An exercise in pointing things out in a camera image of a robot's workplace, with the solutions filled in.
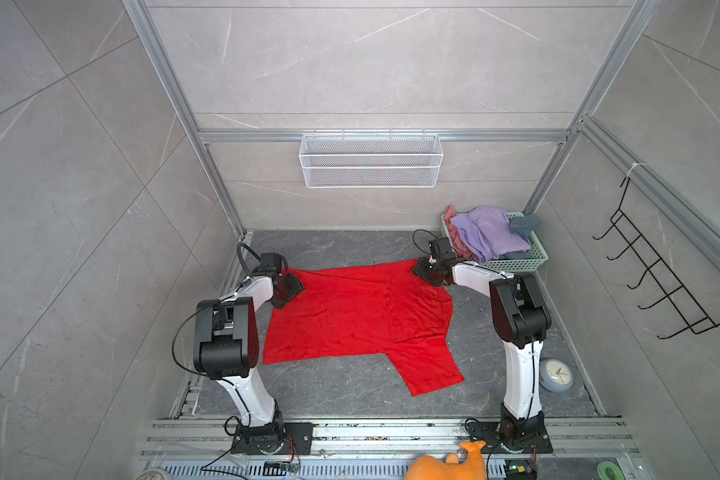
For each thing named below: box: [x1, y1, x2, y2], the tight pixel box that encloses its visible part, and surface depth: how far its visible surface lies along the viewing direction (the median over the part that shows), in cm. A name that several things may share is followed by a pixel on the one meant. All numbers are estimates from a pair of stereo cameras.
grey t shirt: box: [508, 214, 540, 241], surface depth 110 cm
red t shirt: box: [262, 260, 464, 397], surface depth 94 cm
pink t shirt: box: [444, 205, 475, 260], surface depth 108 cm
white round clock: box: [539, 358, 574, 393], surface depth 82 cm
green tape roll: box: [597, 461, 625, 480], surface depth 71 cm
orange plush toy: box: [405, 440, 487, 480], surface depth 66 cm
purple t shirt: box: [450, 206, 531, 262], surface depth 109 cm
